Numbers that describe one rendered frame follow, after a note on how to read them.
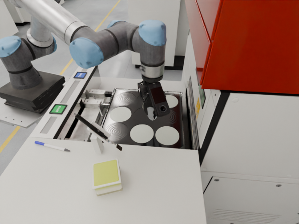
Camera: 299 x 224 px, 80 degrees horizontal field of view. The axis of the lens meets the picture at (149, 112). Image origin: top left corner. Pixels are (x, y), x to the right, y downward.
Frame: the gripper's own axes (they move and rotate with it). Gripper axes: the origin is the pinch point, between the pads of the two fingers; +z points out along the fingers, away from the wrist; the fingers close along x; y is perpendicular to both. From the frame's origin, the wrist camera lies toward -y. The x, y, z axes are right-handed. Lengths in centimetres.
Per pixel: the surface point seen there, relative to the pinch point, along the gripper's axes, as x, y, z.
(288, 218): -61, -50, 60
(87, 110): 23.3, 26.0, 9.3
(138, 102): -0.8, 19.1, 7.4
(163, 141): -1.0, -6.7, 7.3
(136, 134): 7.4, 1.4, 7.3
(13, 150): 102, 99, 97
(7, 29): 120, 388, 77
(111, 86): 6, 48, 15
